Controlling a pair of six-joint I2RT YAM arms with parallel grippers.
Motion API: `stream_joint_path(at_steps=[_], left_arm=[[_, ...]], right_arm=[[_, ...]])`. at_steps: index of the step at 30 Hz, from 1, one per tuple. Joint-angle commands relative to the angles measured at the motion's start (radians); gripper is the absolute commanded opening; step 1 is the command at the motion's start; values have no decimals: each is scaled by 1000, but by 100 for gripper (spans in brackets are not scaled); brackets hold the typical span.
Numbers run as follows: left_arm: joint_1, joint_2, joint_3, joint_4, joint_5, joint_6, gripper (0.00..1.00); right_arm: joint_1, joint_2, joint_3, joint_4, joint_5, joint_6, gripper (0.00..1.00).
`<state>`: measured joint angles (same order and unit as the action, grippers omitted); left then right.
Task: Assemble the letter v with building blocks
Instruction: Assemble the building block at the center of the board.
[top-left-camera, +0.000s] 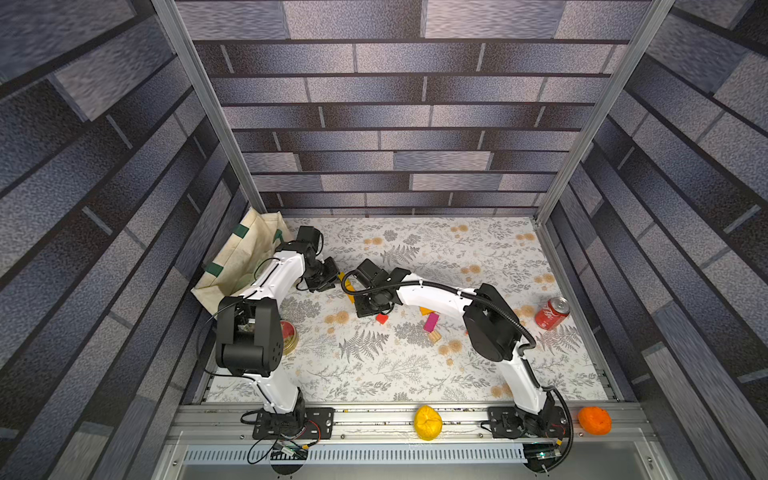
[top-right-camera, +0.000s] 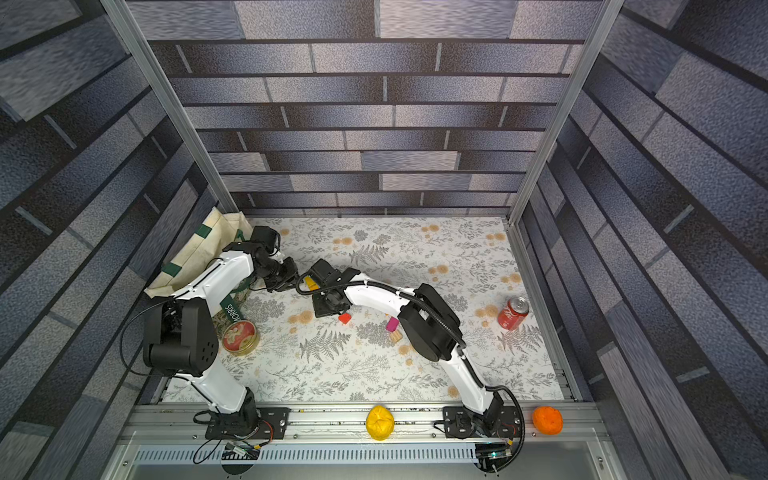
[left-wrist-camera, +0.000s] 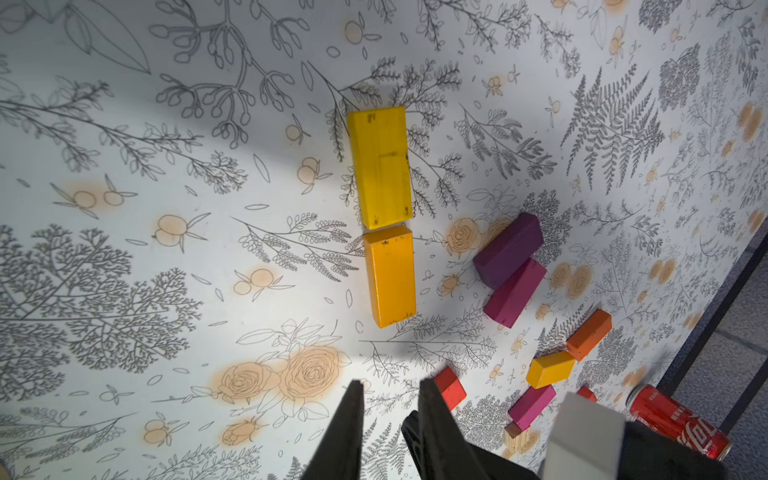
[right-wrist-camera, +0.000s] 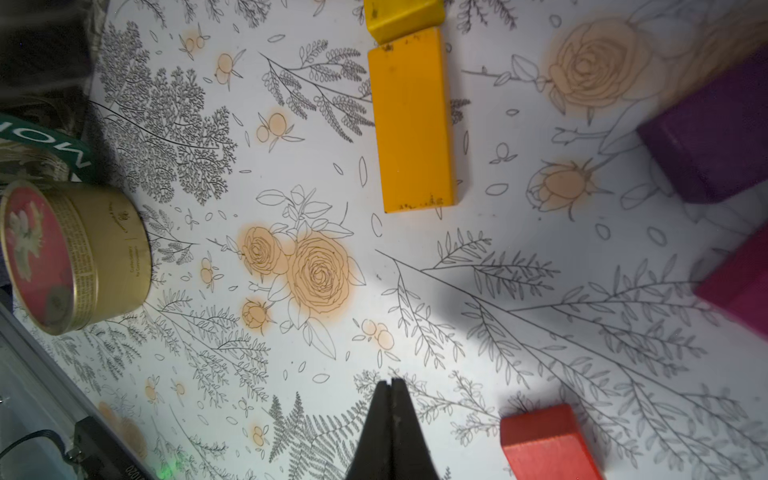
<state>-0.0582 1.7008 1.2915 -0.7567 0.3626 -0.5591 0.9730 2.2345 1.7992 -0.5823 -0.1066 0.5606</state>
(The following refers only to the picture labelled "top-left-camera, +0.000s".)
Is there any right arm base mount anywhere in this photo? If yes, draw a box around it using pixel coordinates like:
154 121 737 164
487 406 571 440

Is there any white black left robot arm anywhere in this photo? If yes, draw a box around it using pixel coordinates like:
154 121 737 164
215 226 339 428

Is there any cream green tote bag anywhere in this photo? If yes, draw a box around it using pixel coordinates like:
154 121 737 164
192 208 294 314

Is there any pink wooden block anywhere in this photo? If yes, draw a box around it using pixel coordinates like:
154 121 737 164
424 312 439 333

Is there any red soda can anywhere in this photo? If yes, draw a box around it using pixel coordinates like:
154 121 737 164
535 297 570 331

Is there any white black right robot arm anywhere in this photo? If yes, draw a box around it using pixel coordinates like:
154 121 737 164
340 260 573 439

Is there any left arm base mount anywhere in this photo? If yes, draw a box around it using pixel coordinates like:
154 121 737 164
252 407 336 442

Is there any slotted metal cable tray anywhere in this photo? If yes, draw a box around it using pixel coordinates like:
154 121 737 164
184 443 527 466

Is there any black corrugated cable hose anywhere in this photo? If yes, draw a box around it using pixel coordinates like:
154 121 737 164
340 269 574 472

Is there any yellow wooden block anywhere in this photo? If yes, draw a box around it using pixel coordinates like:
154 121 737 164
338 272 354 290

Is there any round red tin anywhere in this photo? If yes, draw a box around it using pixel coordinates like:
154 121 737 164
280 320 299 355

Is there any orange mandarin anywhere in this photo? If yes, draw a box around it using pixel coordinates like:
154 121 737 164
578 406 613 436

